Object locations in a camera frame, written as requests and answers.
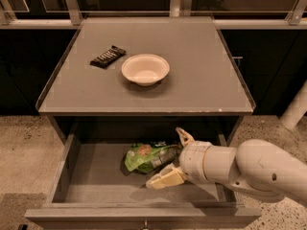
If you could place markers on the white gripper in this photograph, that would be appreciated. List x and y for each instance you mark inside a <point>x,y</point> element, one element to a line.
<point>191,159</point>

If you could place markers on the green rice chip bag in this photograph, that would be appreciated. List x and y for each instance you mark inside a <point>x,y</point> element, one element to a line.
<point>147,157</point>

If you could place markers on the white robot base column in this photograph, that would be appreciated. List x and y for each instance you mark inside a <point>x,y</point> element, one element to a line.
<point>296,109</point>

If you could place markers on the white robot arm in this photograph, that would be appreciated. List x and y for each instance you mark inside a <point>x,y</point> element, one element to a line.
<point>257,168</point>

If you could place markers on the grey cabinet counter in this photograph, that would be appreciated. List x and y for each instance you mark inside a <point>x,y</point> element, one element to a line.
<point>203,92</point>

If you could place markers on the open grey top drawer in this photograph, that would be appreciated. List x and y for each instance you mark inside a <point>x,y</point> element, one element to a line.
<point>91,192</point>

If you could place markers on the white paper bowl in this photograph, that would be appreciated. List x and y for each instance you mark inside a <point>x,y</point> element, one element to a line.
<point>145,69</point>

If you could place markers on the black snack bar wrapper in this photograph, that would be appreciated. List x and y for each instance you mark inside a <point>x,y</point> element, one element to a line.
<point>106,58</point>

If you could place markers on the metal railing frame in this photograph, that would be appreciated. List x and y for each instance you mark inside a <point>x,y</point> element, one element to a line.
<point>226,14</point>

